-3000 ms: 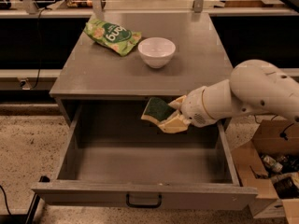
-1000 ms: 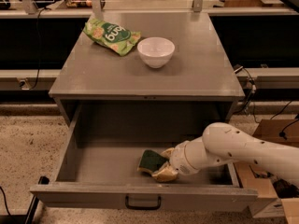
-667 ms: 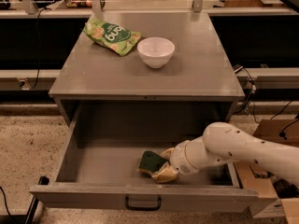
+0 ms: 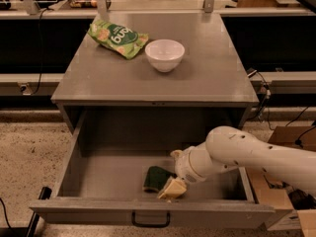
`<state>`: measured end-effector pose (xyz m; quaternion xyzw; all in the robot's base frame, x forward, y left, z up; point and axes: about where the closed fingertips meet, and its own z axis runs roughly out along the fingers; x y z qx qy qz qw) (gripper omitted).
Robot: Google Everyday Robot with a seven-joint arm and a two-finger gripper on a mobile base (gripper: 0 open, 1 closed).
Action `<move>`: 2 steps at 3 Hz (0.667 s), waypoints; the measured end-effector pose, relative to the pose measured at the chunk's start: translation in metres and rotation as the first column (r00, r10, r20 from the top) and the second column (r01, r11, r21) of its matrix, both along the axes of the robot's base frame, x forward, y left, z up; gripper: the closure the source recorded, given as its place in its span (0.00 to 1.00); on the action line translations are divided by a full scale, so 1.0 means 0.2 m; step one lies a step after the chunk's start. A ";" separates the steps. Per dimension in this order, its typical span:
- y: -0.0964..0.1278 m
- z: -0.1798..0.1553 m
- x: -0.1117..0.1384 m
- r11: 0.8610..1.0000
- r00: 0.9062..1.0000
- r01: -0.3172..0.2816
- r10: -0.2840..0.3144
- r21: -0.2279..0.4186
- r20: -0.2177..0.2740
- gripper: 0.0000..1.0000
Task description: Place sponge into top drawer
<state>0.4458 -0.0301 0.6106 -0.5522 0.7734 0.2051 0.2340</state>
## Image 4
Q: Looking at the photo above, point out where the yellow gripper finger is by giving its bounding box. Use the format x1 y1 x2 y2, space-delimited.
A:
157 177 187 199

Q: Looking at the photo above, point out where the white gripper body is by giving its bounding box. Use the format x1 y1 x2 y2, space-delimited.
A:
171 143 227 184

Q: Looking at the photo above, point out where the green and yellow sponge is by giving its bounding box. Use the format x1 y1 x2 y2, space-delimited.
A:
143 166 176 193

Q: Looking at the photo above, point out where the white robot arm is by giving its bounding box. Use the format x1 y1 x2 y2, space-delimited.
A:
158 126 316 199

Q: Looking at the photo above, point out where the open grey top drawer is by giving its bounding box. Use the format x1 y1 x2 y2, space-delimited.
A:
30 107 274 228

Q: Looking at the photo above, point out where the grey drawer cabinet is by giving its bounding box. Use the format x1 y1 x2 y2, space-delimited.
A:
50 12 260 136

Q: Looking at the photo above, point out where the cardboard box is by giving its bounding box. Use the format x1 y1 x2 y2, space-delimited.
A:
247 126 316 237

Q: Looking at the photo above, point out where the white bowl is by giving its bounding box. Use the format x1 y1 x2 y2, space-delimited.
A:
145 39 185 73

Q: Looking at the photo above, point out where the green chip bag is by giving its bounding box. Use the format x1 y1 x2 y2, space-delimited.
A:
88 20 149 59

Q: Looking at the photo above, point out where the black drawer handle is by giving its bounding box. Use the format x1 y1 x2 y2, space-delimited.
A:
131 211 171 228

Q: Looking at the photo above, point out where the black cables right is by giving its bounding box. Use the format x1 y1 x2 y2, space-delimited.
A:
246 67 273 120

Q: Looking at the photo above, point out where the black cable left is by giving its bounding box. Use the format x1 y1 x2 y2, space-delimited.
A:
31 7 53 96

